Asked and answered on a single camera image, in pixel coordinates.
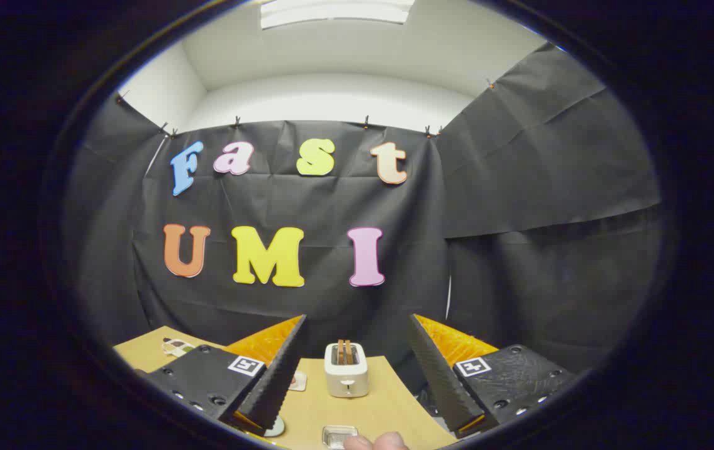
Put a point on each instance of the black backdrop cloth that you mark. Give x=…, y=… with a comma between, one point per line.
x=332, y=206

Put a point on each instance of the cream white toaster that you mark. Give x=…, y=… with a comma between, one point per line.
x=346, y=378

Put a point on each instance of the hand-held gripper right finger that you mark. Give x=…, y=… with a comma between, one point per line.
x=438, y=375

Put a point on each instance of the toasted bread slice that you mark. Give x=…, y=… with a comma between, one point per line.
x=348, y=353
x=341, y=353

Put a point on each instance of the white ceiling light panel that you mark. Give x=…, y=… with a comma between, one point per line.
x=332, y=12

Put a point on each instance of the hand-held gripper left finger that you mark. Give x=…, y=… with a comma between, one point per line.
x=279, y=375

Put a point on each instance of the pale green round plate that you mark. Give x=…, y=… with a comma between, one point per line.
x=277, y=428

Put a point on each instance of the white square coaster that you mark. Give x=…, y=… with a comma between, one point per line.
x=300, y=384

